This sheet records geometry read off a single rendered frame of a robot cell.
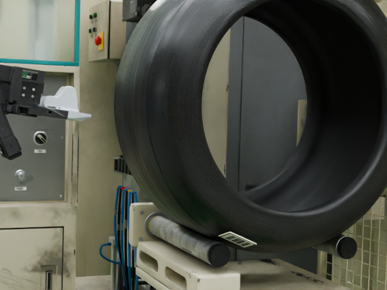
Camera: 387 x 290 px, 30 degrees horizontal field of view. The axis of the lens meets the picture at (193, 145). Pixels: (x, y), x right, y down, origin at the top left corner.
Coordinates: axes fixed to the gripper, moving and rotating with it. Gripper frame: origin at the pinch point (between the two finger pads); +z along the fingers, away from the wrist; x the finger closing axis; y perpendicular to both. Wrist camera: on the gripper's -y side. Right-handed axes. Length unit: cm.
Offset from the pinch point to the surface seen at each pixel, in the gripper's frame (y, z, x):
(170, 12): 21.1, 11.5, -6.0
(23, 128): -4, 1, 66
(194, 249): -21.5, 24.4, -2.5
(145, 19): 21.0, 11.1, 6.8
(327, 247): -19, 52, -5
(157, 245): -24.9, 25.2, 19.4
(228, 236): -17.5, 27.3, -10.3
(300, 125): 7, 69, 40
